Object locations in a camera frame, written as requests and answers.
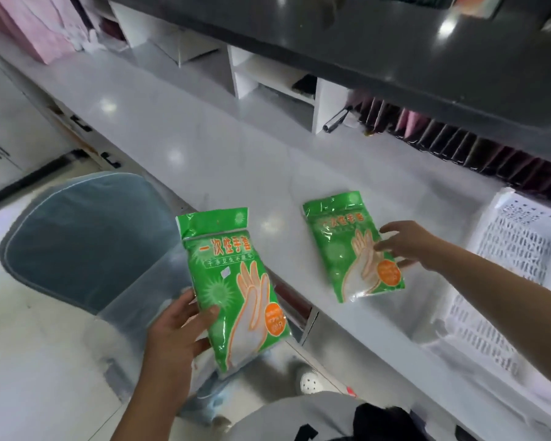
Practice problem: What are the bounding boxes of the person's left hand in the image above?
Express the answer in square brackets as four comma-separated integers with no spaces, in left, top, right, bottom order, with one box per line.
[143,289,221,402]

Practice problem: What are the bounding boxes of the pink paper bag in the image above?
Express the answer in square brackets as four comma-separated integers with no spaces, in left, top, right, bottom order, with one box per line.
[0,0,90,66]

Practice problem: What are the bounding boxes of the blue-grey chair with plastic cover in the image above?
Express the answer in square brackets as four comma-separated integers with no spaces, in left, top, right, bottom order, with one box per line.
[0,172,258,425]

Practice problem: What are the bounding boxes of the person's right forearm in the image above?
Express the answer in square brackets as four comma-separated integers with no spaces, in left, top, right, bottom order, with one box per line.
[438,240,551,396]

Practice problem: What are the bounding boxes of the white plastic bag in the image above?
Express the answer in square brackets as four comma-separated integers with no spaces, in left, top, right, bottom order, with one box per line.
[64,26,107,54]

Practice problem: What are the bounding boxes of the row of dark folders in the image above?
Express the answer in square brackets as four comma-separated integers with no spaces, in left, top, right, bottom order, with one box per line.
[349,92,551,205]

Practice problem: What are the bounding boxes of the person's right hand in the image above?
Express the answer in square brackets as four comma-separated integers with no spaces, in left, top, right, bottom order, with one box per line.
[373,220,444,270]

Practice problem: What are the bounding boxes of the person's left forearm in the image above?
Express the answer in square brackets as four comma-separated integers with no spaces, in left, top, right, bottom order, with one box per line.
[111,391,193,441]

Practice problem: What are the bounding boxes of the grey shorts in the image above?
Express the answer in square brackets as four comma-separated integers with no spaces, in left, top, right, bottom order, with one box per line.
[223,392,363,441]

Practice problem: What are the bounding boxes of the white shelf organizer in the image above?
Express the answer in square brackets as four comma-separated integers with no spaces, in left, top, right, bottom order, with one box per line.
[109,1,355,134]

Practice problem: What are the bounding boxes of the black object in shelf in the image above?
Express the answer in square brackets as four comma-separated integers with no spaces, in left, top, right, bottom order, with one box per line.
[291,74,318,98]

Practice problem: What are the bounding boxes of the white cabinet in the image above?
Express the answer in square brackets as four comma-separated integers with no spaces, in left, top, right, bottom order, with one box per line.
[0,45,76,200]

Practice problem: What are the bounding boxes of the black fabric item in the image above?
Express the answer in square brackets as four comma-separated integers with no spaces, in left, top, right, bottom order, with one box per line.
[353,403,425,441]

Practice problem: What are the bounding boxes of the white plastic mesh basket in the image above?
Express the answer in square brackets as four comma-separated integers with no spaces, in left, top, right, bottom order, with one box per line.
[420,187,551,425]

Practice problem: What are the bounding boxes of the black glossy upper counter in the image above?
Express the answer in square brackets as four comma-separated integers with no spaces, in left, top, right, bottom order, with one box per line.
[103,0,551,172]

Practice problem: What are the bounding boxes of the white clog shoe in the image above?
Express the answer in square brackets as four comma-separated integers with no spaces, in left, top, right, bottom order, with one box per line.
[296,367,332,396]

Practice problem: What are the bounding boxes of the green disposable glove packet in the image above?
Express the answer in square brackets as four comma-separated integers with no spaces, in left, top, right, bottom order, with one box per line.
[175,207,292,375]
[302,191,406,303]

